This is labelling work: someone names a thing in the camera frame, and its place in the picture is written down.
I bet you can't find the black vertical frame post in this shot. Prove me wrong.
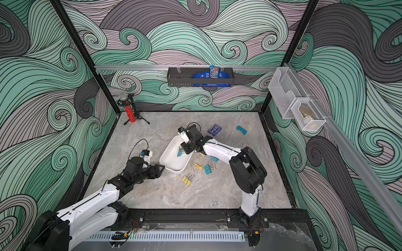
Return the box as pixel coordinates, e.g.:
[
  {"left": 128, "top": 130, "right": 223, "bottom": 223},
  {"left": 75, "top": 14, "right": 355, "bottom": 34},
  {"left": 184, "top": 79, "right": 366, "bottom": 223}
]
[
  {"left": 50, "top": 0, "right": 121, "bottom": 115},
  {"left": 260, "top": 0, "right": 319, "bottom": 112}
]

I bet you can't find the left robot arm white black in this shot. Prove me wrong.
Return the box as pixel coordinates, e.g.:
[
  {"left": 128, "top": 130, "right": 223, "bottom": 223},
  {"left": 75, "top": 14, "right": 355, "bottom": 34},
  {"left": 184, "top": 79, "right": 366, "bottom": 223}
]
[{"left": 23, "top": 156, "right": 165, "bottom": 251}]

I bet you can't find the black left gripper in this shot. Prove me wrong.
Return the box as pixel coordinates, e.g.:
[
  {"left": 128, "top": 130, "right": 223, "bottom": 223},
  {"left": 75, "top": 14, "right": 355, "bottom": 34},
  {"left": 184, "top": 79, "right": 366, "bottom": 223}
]
[{"left": 132, "top": 164, "right": 165, "bottom": 185}]

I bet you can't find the blue package in basket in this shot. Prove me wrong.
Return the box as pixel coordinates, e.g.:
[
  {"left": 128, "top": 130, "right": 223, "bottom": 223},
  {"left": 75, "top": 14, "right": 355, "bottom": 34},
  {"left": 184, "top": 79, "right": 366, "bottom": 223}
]
[{"left": 192, "top": 66, "right": 230, "bottom": 87}]

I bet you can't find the black vertical frame post right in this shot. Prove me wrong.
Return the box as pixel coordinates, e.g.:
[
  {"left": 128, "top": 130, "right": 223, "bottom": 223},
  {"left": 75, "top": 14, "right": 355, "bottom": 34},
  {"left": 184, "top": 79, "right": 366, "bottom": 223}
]
[{"left": 260, "top": 0, "right": 319, "bottom": 112}]

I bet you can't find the black vertical frame post left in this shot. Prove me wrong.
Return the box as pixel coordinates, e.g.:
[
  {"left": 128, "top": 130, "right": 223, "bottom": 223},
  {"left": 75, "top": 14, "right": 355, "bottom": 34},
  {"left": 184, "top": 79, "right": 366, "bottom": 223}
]
[{"left": 50, "top": 0, "right": 121, "bottom": 115}]

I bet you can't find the clear plastic wall bin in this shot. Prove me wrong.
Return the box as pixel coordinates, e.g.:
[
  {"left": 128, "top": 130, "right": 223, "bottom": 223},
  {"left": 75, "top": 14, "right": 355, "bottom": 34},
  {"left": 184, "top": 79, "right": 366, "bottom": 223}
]
[{"left": 269, "top": 67, "right": 326, "bottom": 133}]

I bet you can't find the blue playing card box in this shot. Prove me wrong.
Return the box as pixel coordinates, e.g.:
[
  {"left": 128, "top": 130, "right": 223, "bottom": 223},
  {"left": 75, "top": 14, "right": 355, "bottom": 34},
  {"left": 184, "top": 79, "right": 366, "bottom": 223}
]
[{"left": 207, "top": 124, "right": 222, "bottom": 137}]

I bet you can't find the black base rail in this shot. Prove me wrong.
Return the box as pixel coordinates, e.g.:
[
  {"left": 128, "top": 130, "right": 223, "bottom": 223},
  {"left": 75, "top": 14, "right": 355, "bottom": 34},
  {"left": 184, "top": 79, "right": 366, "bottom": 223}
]
[{"left": 106, "top": 208, "right": 312, "bottom": 231}]

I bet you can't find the aluminium rail wall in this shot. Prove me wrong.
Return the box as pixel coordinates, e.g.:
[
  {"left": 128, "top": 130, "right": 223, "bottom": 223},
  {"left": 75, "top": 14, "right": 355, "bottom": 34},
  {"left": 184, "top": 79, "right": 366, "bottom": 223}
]
[
  {"left": 284, "top": 63, "right": 402, "bottom": 234},
  {"left": 94, "top": 64, "right": 279, "bottom": 72}
]

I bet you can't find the black microphone tripod stand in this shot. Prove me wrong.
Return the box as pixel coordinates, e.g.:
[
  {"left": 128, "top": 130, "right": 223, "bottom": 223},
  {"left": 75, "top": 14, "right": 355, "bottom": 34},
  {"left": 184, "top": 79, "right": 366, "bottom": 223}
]
[{"left": 116, "top": 93, "right": 150, "bottom": 125}]

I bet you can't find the aluminium rail back wall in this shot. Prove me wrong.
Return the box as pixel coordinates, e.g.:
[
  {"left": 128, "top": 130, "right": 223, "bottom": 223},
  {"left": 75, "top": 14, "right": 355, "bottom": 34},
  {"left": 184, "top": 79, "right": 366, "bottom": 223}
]
[{"left": 94, "top": 64, "right": 279, "bottom": 72}]

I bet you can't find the black wall basket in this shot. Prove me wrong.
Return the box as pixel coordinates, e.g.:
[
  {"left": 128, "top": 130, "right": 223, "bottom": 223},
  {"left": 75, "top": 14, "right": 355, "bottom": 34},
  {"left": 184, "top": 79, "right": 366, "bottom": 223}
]
[{"left": 167, "top": 67, "right": 234, "bottom": 87}]

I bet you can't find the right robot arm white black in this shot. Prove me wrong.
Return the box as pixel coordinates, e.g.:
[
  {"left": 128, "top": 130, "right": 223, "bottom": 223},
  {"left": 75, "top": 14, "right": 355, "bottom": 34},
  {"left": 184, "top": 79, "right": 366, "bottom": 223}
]
[{"left": 178, "top": 125, "right": 267, "bottom": 222}]

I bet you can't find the teal tape dispenser piece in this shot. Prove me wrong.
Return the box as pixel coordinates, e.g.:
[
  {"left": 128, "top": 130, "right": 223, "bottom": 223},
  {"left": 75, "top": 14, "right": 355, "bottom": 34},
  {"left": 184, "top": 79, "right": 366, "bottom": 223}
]
[{"left": 236, "top": 125, "right": 248, "bottom": 135}]

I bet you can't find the white plastic storage box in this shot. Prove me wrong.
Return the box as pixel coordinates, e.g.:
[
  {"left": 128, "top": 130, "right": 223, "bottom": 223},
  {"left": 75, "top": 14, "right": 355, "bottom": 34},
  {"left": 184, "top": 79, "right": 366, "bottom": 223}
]
[{"left": 159, "top": 135, "right": 193, "bottom": 174}]

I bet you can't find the white slotted cable duct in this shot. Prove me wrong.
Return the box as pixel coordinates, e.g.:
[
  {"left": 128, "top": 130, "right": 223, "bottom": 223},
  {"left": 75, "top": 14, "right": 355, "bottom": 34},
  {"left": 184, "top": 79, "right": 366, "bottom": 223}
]
[{"left": 86, "top": 231, "right": 246, "bottom": 243}]

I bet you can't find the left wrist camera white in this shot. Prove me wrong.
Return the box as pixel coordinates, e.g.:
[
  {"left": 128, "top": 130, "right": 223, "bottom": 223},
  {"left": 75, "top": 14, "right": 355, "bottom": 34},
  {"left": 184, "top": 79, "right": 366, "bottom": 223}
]
[{"left": 140, "top": 150, "right": 153, "bottom": 164}]

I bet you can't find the aluminium rail right wall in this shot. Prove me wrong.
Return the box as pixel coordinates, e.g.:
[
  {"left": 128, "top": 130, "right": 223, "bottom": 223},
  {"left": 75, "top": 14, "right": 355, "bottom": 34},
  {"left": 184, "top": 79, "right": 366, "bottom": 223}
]
[{"left": 284, "top": 63, "right": 402, "bottom": 234}]

